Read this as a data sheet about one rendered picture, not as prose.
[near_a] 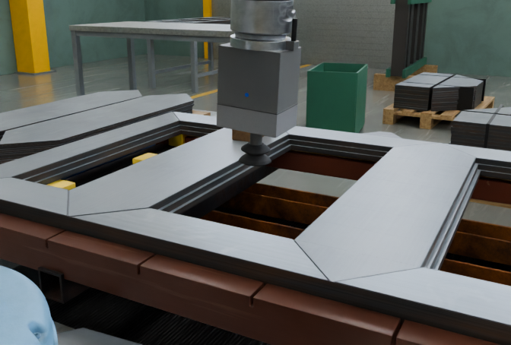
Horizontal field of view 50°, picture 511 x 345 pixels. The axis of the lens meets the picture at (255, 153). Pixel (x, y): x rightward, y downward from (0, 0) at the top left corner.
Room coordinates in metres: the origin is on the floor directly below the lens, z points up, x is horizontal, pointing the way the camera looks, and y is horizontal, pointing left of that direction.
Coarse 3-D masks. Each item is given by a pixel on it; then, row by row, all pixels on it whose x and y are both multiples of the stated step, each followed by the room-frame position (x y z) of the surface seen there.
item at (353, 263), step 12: (312, 252) 0.69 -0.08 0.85; (324, 252) 0.69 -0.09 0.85; (336, 252) 0.69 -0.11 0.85; (348, 252) 0.69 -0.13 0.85; (324, 264) 0.65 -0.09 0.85; (336, 264) 0.65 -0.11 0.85; (348, 264) 0.65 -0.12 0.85; (360, 264) 0.65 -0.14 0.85; (372, 264) 0.65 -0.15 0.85; (384, 264) 0.65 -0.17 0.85; (396, 264) 0.65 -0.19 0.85; (408, 264) 0.65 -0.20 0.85
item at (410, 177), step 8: (376, 168) 1.07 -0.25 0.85; (384, 168) 1.07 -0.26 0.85; (368, 176) 1.02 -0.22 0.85; (376, 176) 1.02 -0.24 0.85; (384, 176) 1.02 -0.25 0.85; (392, 176) 1.02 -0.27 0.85; (400, 176) 1.02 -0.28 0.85; (408, 176) 1.02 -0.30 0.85; (416, 176) 1.02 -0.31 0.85; (424, 176) 1.02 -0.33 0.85; (432, 176) 1.02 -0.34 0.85; (440, 176) 1.02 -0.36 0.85; (448, 176) 1.02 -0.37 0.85; (416, 184) 0.97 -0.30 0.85; (424, 184) 0.97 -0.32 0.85; (432, 184) 0.97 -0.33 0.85; (440, 184) 0.97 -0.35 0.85; (448, 184) 0.97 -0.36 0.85; (456, 184) 0.97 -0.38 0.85
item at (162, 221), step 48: (144, 144) 1.35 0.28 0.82; (288, 144) 1.34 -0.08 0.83; (336, 144) 1.29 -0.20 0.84; (192, 192) 0.96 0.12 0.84; (144, 240) 0.75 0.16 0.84; (192, 240) 0.73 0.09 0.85; (240, 240) 0.73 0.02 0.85; (288, 240) 0.73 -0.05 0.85; (288, 288) 0.64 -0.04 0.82; (336, 288) 0.61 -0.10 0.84; (480, 336) 0.53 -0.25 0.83
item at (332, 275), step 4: (320, 268) 0.64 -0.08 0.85; (324, 268) 0.64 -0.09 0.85; (324, 272) 0.63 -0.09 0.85; (328, 272) 0.63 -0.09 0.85; (332, 272) 0.63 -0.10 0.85; (336, 272) 0.63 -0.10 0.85; (340, 272) 0.63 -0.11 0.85; (344, 272) 0.63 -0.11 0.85; (328, 276) 0.62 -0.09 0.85; (332, 276) 0.62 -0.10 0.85; (336, 276) 0.62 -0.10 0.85; (340, 276) 0.62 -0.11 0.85; (344, 276) 0.62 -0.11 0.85; (348, 276) 0.62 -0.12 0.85; (352, 276) 0.62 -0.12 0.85; (356, 276) 0.62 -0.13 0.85; (360, 276) 0.62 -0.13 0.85; (332, 280) 0.61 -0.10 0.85; (336, 280) 0.61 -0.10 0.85
